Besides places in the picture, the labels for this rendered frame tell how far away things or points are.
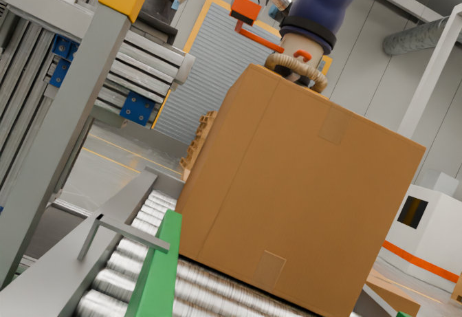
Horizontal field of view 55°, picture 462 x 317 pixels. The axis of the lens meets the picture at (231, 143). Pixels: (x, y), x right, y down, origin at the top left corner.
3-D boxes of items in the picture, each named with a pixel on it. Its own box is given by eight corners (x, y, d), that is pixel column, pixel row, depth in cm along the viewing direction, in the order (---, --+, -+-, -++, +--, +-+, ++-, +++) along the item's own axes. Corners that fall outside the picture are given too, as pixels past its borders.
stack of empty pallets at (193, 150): (233, 192, 877) (261, 132, 878) (183, 170, 856) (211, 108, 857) (223, 181, 1004) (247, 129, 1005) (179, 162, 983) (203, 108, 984)
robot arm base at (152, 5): (121, 3, 134) (135, -27, 134) (124, 14, 149) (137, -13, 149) (167, 26, 137) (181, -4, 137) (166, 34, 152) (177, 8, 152)
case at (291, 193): (346, 326, 90) (427, 147, 90) (164, 247, 86) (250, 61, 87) (285, 248, 149) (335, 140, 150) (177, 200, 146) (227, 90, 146)
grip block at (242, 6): (255, 20, 139) (262, 6, 139) (230, 8, 139) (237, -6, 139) (251, 27, 148) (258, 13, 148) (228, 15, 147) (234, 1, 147)
